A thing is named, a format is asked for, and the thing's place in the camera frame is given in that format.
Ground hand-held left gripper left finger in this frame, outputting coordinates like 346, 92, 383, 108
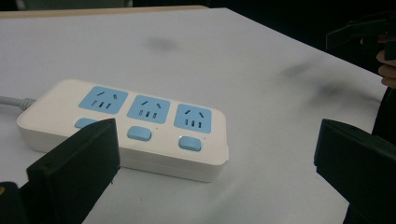
19, 118, 121, 224

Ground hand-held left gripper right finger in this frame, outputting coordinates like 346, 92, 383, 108
313, 119, 396, 224

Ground white power strip blue sockets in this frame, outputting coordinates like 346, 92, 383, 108
16, 78, 230, 184

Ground grey power strip cable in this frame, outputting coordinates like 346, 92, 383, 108
0, 95, 37, 111

